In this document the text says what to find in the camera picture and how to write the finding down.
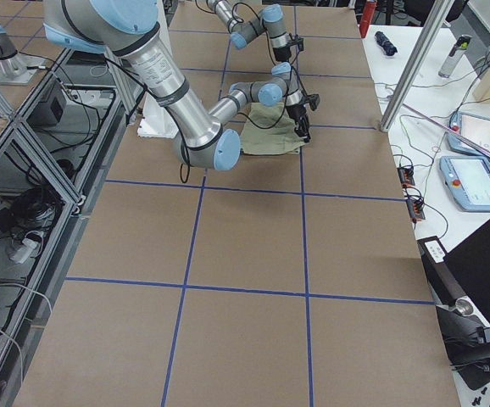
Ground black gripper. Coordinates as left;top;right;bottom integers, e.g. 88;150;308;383
288;104;310;142
273;47;292;62

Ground olive green long-sleeve shirt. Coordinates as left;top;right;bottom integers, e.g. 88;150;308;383
240;103;305;155

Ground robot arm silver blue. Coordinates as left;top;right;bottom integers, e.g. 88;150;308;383
202;1;295;63
44;1;319;170

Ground red cylinder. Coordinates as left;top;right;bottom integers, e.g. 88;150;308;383
359;0;377;31

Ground folded dark blue umbrella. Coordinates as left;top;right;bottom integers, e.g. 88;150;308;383
374;31;398;57

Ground grey spray bottle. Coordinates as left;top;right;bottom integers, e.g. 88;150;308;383
438;35;472;78

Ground far blue teach pendant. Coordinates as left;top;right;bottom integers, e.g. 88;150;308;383
448;112;490;152

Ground blue teach pendant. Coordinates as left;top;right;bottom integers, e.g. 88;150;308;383
448;112;490;152
439;156;490;213

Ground near blue teach pendant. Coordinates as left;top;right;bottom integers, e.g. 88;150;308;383
439;156;490;213

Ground black monitor stand box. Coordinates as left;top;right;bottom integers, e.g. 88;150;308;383
417;236;465;306

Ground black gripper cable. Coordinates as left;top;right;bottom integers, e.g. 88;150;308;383
236;71;301;131

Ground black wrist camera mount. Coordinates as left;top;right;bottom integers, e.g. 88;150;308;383
303;93;320;111
287;35;304;53

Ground white central pedestal column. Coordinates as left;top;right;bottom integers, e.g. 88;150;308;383
137;94;178;139

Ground aluminium frame post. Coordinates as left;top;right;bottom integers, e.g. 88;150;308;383
379;0;454;132

